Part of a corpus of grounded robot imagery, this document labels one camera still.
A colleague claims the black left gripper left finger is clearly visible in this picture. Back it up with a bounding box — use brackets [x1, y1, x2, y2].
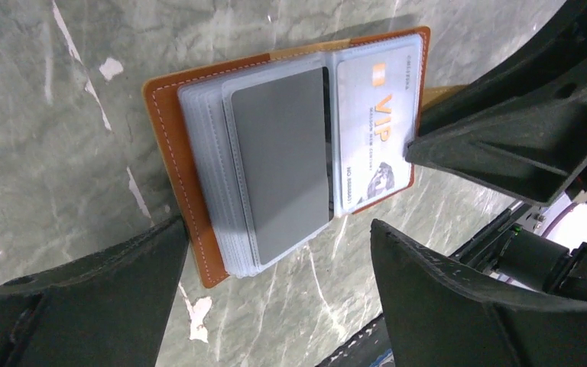
[0, 217, 189, 366]

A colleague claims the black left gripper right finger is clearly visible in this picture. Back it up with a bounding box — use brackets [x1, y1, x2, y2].
[371, 219, 587, 366]

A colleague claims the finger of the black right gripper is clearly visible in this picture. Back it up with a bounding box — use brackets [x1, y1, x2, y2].
[407, 57, 587, 206]
[417, 1, 587, 137]

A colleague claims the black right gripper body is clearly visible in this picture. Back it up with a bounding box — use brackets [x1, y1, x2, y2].
[450, 197, 587, 301]

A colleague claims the white VIP credit card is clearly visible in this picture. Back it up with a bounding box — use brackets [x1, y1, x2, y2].
[336, 37, 423, 213]

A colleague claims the brown leather card holder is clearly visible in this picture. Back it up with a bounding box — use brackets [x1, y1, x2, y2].
[143, 26, 456, 288]

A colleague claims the dark grey credit card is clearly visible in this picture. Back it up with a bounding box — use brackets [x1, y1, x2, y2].
[222, 65, 332, 268]

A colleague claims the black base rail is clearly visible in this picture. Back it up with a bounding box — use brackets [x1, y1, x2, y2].
[318, 313, 395, 367]

